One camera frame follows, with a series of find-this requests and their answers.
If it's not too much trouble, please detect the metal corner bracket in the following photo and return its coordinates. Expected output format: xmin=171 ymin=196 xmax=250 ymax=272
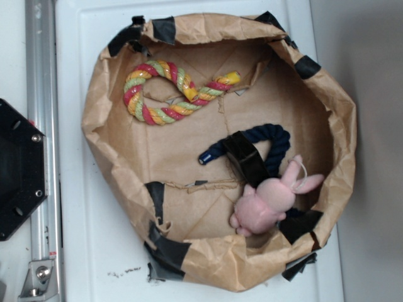
xmin=18 ymin=259 xmax=60 ymax=301

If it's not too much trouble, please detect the dark blue rope toy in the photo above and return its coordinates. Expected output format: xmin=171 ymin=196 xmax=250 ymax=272
xmin=198 ymin=123 xmax=290 ymax=188

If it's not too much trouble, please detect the pink plush bunny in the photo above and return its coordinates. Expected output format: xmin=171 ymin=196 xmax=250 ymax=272
xmin=229 ymin=155 xmax=325 ymax=237

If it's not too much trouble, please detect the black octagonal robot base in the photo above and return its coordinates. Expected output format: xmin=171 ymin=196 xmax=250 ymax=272
xmin=1 ymin=99 xmax=47 ymax=242

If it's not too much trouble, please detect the brown paper bag bin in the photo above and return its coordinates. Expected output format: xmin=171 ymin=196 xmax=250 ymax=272
xmin=82 ymin=13 xmax=356 ymax=292

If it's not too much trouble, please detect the aluminium extrusion rail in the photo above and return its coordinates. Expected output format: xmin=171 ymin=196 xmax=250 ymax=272
xmin=25 ymin=1 xmax=65 ymax=301

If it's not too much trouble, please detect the multicolored twisted rope toy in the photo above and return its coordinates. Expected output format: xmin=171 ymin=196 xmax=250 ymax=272
xmin=123 ymin=60 xmax=241 ymax=126

